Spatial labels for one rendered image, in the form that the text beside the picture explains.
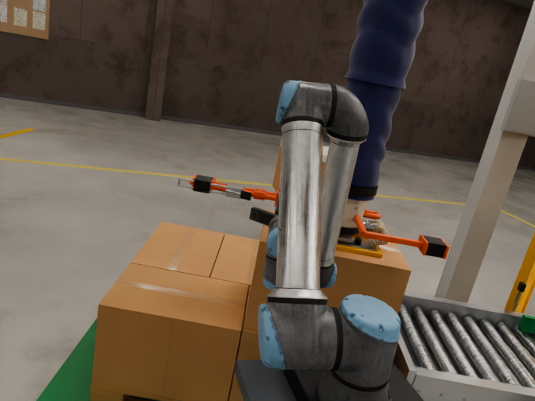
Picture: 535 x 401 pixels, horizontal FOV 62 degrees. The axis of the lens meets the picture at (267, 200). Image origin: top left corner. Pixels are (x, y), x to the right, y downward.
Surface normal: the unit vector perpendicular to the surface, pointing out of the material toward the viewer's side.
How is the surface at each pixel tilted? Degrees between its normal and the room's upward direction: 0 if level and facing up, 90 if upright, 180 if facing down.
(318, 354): 85
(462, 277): 90
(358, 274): 90
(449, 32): 90
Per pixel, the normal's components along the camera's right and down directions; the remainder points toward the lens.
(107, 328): -0.04, 0.29
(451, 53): 0.29, 0.34
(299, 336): 0.12, -0.20
